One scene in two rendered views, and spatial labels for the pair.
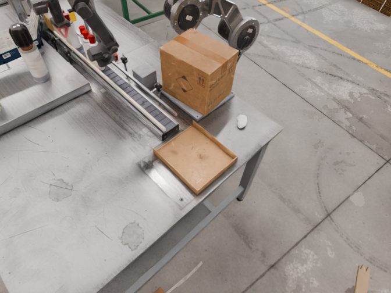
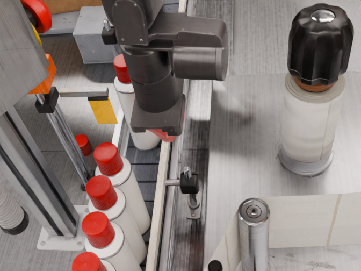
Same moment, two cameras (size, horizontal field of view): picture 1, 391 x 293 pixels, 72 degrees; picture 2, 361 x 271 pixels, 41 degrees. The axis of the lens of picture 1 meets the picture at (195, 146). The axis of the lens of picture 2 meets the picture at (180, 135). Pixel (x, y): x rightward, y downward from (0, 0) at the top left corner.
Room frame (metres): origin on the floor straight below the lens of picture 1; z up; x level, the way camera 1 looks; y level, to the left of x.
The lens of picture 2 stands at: (1.55, 1.17, 1.58)
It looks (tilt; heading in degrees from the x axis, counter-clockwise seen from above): 51 degrees down; 241
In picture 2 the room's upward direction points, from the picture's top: 12 degrees counter-clockwise
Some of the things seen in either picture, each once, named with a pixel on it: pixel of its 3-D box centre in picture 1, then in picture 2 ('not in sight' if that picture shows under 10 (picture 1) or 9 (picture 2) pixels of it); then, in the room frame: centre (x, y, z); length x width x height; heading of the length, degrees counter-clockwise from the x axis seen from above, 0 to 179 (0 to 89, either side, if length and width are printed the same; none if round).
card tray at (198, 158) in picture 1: (195, 154); not in sight; (0.72, 0.00, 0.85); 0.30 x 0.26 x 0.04; 47
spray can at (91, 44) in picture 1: (96, 53); not in sight; (1.25, 0.57, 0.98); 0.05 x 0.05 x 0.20
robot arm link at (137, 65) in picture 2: (52, 4); (151, 54); (1.34, 0.77, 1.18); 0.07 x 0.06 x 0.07; 130
